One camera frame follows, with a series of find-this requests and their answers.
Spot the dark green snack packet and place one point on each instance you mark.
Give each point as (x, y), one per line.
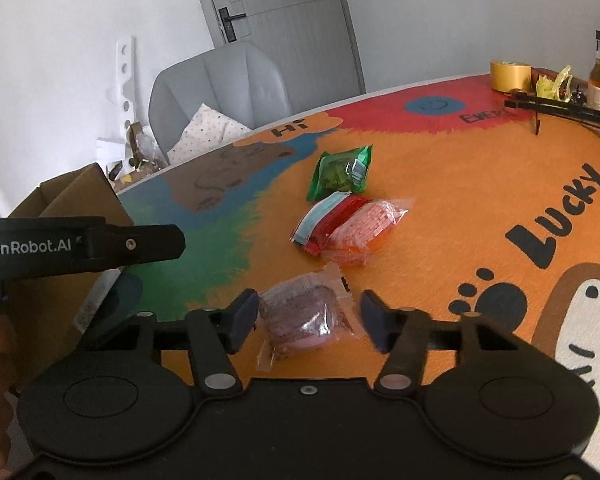
(337, 175)

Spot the yellow-green plastic bag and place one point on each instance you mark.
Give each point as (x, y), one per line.
(552, 85)

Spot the purple cake snack packet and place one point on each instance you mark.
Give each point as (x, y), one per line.
(305, 317)

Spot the white dotted pillow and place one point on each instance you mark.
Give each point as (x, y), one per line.
(207, 132)

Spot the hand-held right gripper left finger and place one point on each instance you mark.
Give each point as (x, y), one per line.
(242, 321)

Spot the black metal rack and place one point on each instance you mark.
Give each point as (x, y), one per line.
(560, 107)

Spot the pink wafer snack packet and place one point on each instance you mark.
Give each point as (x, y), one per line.
(367, 230)

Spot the grey door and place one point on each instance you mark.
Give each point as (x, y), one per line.
(280, 15)

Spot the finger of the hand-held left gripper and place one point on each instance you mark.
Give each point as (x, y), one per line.
(145, 244)

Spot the white perforated board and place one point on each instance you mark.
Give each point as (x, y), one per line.
(124, 80)

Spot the yellow tape roll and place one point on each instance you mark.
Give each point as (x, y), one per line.
(510, 76)

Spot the blue and red snack packet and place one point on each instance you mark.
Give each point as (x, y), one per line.
(325, 222)

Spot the brown cardboard box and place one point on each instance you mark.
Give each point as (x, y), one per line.
(72, 195)

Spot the grey chair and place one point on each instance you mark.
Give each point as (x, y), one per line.
(220, 85)

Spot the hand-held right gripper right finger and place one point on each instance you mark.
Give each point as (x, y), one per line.
(376, 321)

